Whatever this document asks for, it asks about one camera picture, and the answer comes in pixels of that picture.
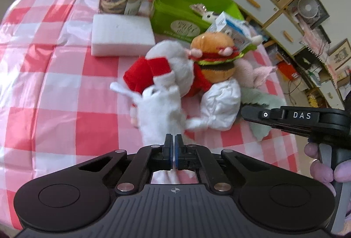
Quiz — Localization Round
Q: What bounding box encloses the green plastic basket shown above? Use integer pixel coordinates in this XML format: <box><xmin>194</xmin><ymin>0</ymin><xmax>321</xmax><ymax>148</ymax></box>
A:
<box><xmin>149</xmin><ymin>0</ymin><xmax>257</xmax><ymax>52</ymax></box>

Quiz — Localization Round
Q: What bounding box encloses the white plush toy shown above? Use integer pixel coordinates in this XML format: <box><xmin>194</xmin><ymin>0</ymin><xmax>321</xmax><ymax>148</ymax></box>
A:
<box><xmin>110</xmin><ymin>77</ymin><xmax>187</xmax><ymax>185</ymax></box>

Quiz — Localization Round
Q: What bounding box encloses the framed picture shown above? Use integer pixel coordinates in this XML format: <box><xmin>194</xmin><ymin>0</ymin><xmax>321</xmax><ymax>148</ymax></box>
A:
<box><xmin>328</xmin><ymin>39</ymin><xmax>351</xmax><ymax>71</ymax></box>

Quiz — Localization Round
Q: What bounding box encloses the pale green plush toy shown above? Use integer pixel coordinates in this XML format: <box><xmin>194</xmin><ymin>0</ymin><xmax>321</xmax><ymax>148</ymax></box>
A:
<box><xmin>238</xmin><ymin>88</ymin><xmax>277</xmax><ymax>141</ymax></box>

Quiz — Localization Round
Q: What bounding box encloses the person's right hand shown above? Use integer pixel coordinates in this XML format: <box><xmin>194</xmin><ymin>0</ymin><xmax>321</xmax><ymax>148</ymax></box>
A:
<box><xmin>304</xmin><ymin>142</ymin><xmax>351</xmax><ymax>184</ymax></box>

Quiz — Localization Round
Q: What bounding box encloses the burger plush toy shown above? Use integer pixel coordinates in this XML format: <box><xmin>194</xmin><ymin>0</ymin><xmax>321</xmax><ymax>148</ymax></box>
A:
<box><xmin>189</xmin><ymin>32</ymin><xmax>244</xmax><ymax>83</ymax></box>

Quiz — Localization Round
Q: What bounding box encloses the orange box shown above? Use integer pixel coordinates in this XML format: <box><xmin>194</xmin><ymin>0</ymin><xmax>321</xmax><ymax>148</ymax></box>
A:
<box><xmin>277</xmin><ymin>61</ymin><xmax>298</xmax><ymax>81</ymax></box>

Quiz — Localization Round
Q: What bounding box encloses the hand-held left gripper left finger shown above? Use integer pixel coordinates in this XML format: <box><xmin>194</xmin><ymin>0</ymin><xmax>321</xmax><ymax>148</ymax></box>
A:
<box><xmin>78</xmin><ymin>134</ymin><xmax>174</xmax><ymax>196</ymax></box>

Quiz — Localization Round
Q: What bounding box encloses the white foam block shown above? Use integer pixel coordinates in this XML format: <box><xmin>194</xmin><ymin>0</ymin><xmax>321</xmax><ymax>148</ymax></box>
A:
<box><xmin>90</xmin><ymin>14</ymin><xmax>156</xmax><ymax>57</ymax></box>

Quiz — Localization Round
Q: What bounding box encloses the pink checked cloth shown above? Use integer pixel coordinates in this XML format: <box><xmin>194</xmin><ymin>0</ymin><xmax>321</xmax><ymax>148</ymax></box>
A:
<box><xmin>302</xmin><ymin>25</ymin><xmax>343</xmax><ymax>76</ymax></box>

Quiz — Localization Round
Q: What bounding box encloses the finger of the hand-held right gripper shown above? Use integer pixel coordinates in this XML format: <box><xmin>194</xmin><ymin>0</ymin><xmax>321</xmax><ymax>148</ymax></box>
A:
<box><xmin>241</xmin><ymin>105</ymin><xmax>286</xmax><ymax>130</ymax></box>

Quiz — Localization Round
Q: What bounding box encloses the white cloth bundle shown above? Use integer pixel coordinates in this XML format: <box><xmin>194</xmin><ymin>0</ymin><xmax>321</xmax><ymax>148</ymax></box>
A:
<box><xmin>186</xmin><ymin>80</ymin><xmax>242</xmax><ymax>131</ymax></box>

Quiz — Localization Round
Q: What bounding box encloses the white desk fan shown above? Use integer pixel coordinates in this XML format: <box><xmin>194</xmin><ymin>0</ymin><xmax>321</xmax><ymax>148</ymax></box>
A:
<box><xmin>297</xmin><ymin>0</ymin><xmax>330</xmax><ymax>30</ymax></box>

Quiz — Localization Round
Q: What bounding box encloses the red checked plastic tablecloth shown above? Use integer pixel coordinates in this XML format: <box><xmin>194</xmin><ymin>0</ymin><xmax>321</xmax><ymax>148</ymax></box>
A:
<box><xmin>0</xmin><ymin>0</ymin><xmax>299</xmax><ymax>230</ymax></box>

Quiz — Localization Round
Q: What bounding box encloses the pink plush toy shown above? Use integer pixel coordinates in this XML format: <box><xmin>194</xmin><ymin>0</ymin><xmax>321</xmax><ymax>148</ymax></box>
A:
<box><xmin>233</xmin><ymin>59</ymin><xmax>277</xmax><ymax>89</ymax></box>

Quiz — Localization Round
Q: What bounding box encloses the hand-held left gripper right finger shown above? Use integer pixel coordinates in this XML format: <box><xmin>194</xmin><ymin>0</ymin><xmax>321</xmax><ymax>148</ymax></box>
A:
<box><xmin>175</xmin><ymin>134</ymin><xmax>270</xmax><ymax>195</ymax></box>

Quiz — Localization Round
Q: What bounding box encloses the white and blue milk carton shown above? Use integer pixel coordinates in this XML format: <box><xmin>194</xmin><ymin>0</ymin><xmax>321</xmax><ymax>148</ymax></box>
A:
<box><xmin>206</xmin><ymin>11</ymin><xmax>257</xmax><ymax>53</ymax></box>

